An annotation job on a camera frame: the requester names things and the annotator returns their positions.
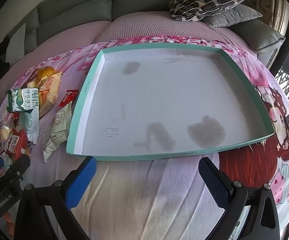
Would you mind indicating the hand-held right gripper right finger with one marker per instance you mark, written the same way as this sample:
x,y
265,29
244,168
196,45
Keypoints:
x,y
213,182

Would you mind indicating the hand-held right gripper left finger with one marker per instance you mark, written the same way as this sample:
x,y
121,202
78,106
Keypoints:
x,y
80,182

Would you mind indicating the green white snack packet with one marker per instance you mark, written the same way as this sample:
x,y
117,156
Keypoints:
x,y
22,97

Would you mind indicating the orange yellow bread packet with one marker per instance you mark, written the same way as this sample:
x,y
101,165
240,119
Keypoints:
x,y
44,72

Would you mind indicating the teal shallow cardboard box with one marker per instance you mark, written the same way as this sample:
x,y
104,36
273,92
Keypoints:
x,y
159,92

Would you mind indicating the pink printed blanket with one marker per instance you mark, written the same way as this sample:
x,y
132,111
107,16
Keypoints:
x,y
134,192

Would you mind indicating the cream white snack packet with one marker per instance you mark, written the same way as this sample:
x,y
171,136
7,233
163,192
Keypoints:
x,y
57,127

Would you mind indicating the golden pastry packet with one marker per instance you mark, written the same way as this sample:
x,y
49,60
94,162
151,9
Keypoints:
x,y
50,93

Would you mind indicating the small red snack packet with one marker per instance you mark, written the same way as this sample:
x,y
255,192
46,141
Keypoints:
x,y
68,97

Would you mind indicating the light grey cushion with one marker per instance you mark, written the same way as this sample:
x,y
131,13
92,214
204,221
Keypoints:
x,y
17,42

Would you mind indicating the grey sofa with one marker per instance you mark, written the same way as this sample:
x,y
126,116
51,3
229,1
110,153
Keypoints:
x,y
84,12

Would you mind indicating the pink sofa cover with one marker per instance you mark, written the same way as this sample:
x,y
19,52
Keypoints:
x,y
147,27

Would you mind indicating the grey pillow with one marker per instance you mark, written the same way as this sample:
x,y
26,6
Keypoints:
x,y
234,15

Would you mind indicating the black white patterned pillow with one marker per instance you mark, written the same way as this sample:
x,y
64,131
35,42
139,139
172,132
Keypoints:
x,y
204,0

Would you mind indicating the beige patterned curtain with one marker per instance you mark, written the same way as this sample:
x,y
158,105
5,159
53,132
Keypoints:
x,y
272,5

